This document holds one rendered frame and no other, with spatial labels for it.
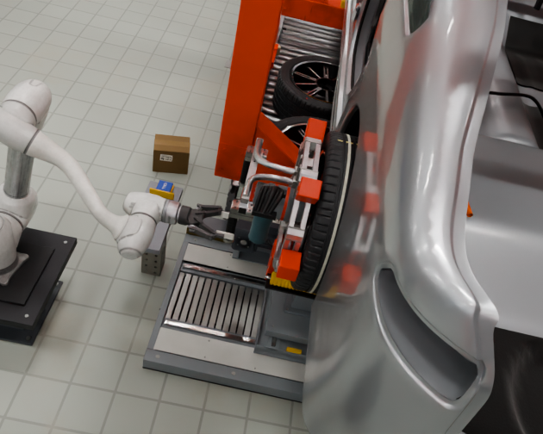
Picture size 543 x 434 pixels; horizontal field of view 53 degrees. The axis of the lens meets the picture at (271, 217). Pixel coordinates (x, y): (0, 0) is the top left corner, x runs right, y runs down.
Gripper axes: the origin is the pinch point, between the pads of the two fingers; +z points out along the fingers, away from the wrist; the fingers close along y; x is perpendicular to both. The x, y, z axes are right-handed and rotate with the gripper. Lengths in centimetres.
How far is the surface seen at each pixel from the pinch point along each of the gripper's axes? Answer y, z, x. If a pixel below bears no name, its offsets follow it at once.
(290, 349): 7, 39, -65
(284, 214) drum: -10.3, 19.8, 2.7
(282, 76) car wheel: -171, 6, -33
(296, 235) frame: 9.6, 24.4, 13.5
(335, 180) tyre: -3.3, 32.8, 31.9
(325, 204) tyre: 4.6, 31.0, 26.8
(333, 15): -253, 33, -21
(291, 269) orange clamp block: 18.6, 25.3, 5.4
